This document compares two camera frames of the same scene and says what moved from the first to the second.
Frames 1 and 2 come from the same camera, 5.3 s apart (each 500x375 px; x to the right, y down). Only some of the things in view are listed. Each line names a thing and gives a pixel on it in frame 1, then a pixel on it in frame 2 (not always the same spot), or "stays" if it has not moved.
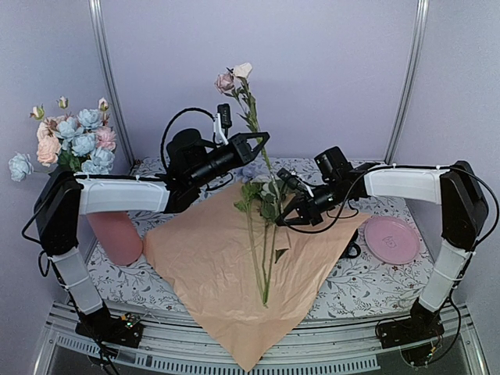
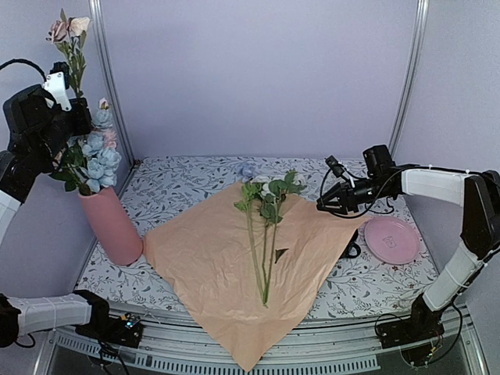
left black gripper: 243,151 → 83,123
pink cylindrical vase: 118,237 stays
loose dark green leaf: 279,253 stays
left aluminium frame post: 126,138 stays
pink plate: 391,240 stays
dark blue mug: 345,255 stays
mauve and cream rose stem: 235,82 → 69,33
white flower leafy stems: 260,201 stays
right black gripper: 298,202 → 341,190
